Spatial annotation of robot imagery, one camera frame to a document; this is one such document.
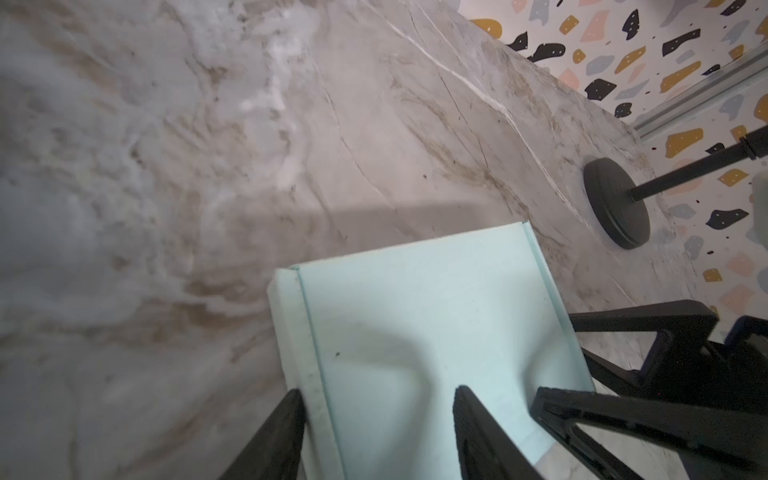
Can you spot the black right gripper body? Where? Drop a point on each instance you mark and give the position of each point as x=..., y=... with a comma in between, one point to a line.
x=737, y=376

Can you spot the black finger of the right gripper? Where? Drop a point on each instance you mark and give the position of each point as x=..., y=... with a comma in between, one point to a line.
x=732, y=440
x=675, y=364

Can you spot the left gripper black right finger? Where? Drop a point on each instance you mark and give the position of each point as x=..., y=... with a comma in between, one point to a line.
x=485, y=451

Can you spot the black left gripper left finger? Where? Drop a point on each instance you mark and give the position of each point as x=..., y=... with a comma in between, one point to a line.
x=274, y=452

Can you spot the mint paper box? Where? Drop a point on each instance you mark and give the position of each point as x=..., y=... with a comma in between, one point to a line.
x=378, y=342

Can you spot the black microphone stand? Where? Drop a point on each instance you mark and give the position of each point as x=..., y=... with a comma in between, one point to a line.
x=618, y=203

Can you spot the aluminium right corner post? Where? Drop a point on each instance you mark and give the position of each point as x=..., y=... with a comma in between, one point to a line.
x=717, y=87

